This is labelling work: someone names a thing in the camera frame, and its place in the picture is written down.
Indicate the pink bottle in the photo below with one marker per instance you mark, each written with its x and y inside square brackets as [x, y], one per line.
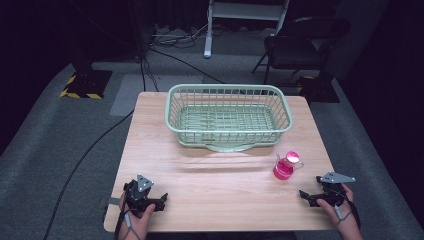
[283, 170]

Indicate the person's right hand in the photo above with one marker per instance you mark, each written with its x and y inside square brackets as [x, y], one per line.
[336, 213]

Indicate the grey tape strip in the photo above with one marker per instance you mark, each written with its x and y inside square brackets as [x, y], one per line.
[114, 201]

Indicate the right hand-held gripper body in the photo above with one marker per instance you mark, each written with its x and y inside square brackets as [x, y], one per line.
[333, 186]

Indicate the person's left hand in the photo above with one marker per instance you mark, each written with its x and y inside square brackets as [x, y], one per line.
[140, 220]

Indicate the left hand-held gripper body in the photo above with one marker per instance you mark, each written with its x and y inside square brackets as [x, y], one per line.
[139, 193]

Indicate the light green plastic basket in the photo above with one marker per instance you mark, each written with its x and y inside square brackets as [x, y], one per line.
[228, 137]

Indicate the black stand with striped base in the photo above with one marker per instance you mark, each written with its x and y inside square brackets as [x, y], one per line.
[87, 83]
[319, 90]

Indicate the white metal stand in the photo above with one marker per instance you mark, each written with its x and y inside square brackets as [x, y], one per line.
[209, 33]

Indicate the black folding chair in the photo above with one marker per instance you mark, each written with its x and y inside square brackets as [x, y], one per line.
[300, 46]

